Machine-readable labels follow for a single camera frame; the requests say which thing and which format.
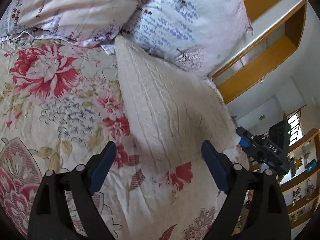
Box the floral bed sheet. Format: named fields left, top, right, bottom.
left=0, top=36, right=250, bottom=240

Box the wooden bookshelf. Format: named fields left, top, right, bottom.
left=250, top=127, right=320, bottom=230

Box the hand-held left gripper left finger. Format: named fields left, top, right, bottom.
left=27, top=141, right=117, bottom=240

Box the barred window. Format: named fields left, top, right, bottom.
left=284, top=105, right=307, bottom=145

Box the pink floral pillow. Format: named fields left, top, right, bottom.
left=0, top=0, right=160, bottom=48
left=121, top=0, right=254, bottom=79

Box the wooden wall shelf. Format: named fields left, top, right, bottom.
left=212, top=34, right=300, bottom=104

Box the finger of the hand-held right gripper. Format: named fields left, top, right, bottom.
left=236, top=127, right=255, bottom=147

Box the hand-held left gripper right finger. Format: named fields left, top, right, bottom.
left=201, top=140, right=292, bottom=240

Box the beige cable-knit sweater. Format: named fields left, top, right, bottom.
left=114, top=36, right=242, bottom=174

